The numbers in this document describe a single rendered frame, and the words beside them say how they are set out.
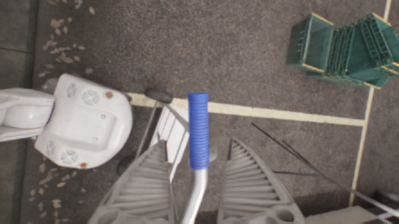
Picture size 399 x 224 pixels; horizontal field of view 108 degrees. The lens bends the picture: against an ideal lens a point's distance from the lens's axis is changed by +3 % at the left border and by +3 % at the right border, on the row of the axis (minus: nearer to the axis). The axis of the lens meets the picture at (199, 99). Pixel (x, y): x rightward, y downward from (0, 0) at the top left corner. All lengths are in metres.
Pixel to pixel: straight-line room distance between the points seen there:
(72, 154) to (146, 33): 1.08
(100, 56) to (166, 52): 0.54
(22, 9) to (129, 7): 0.68
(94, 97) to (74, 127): 0.25
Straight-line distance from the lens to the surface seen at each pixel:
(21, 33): 1.64
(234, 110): 1.74
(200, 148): 0.25
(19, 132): 1.26
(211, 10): 1.76
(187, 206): 0.31
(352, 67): 2.30
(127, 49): 1.49
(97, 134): 1.24
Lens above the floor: 1.45
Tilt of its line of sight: 70 degrees down
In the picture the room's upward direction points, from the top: 105 degrees clockwise
